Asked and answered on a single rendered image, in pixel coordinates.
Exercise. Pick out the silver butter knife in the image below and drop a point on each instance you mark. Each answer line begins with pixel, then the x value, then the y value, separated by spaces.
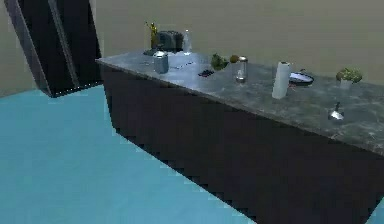
pixel 181 66

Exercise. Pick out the black toaster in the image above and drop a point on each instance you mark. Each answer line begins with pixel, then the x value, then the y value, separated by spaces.
pixel 170 40

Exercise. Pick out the clear glass jar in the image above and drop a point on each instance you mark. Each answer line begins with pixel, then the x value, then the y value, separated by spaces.
pixel 241 69

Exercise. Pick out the white paper towel roll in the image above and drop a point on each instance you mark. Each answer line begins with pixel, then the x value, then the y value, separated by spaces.
pixel 281 80

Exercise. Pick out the silver ladle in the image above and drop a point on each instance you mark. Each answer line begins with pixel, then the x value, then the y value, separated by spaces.
pixel 335 114

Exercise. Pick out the brown potato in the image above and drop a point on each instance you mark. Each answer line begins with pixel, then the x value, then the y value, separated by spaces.
pixel 234 59

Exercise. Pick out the golden statuette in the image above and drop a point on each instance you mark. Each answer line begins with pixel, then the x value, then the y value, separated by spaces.
pixel 153 35

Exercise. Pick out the black cellphone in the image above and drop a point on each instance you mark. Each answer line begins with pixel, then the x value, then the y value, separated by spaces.
pixel 206 72

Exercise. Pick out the black fridge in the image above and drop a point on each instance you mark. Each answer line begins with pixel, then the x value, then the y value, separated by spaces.
pixel 56 46

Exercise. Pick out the clear glass bottle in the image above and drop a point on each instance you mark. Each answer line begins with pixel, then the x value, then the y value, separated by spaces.
pixel 187 41

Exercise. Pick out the black frying pan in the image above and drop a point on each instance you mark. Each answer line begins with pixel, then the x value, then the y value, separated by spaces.
pixel 301 78

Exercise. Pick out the grey metal canister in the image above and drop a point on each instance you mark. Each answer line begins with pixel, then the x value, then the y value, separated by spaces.
pixel 161 62

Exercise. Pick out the dark counter with marble top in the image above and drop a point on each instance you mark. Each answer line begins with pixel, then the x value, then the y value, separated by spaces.
pixel 233 150

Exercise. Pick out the green potted plant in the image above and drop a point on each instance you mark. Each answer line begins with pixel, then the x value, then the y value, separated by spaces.
pixel 348 76

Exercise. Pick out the green lettuce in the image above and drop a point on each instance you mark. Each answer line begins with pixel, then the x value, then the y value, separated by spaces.
pixel 218 62

